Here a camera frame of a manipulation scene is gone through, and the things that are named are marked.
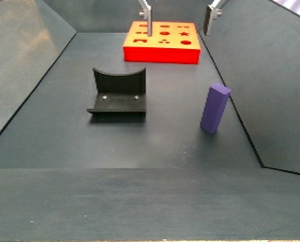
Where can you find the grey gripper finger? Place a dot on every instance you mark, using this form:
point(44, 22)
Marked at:
point(146, 10)
point(213, 13)

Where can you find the purple rectangular block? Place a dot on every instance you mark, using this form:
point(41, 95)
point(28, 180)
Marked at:
point(214, 105)

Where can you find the red shape sorter board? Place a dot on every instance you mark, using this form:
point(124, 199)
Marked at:
point(171, 44)

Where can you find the black curved bracket stand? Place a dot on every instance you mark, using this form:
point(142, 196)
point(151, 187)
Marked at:
point(120, 92)

